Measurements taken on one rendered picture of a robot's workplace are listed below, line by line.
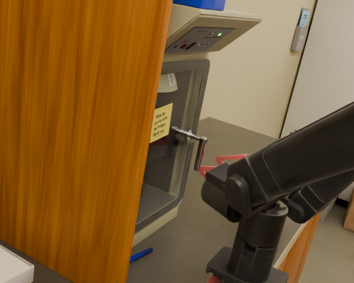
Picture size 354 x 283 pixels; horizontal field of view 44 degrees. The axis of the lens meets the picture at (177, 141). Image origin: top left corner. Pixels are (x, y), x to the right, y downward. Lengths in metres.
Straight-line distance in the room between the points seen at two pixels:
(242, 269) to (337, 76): 3.31
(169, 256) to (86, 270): 0.24
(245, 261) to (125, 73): 0.35
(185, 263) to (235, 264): 0.45
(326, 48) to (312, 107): 0.51
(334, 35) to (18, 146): 3.20
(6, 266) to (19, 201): 0.14
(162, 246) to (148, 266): 0.10
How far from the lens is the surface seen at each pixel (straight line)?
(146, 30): 0.70
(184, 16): 0.76
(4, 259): 0.95
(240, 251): 0.60
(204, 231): 1.19
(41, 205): 0.94
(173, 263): 1.05
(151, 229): 1.12
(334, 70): 3.84
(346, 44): 3.82
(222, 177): 0.60
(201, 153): 1.07
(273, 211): 0.57
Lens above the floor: 1.54
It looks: 19 degrees down
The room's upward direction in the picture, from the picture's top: 11 degrees clockwise
